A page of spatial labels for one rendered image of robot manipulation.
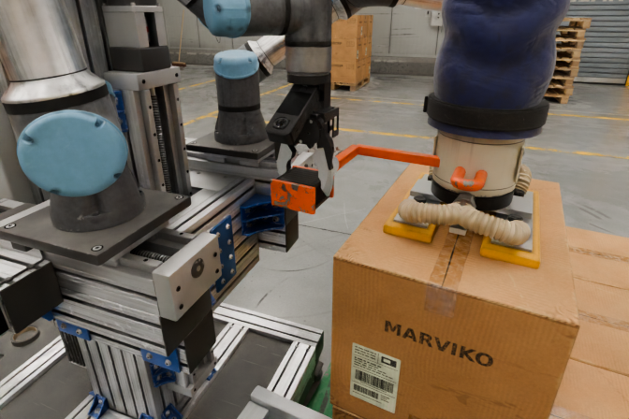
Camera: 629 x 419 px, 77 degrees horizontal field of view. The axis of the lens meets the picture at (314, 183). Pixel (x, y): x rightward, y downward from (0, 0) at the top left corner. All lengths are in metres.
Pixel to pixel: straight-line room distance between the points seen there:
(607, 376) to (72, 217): 1.23
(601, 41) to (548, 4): 9.58
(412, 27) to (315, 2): 9.62
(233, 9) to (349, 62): 7.22
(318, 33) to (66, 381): 1.45
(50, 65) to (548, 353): 0.80
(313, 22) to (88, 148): 0.35
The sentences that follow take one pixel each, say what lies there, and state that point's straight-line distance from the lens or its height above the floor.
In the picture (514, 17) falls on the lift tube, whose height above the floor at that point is 1.36.
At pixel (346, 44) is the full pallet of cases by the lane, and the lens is 7.77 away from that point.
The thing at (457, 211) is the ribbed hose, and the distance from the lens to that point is 0.78.
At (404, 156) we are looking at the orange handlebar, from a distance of 0.89.
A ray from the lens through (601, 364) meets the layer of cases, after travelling 1.32.
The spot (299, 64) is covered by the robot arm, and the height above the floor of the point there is 1.29.
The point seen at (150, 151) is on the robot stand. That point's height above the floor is 1.08.
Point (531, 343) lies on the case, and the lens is 0.76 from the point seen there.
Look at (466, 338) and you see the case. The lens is 0.77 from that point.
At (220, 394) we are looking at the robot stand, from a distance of 1.51.
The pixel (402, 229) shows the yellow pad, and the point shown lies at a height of 0.96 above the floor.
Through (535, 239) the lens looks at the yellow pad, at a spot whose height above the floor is 0.96.
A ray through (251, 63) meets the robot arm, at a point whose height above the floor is 1.25.
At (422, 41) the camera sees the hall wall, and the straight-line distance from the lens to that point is 10.22.
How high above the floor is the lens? 1.36
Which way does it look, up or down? 23 degrees down
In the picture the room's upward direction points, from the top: straight up
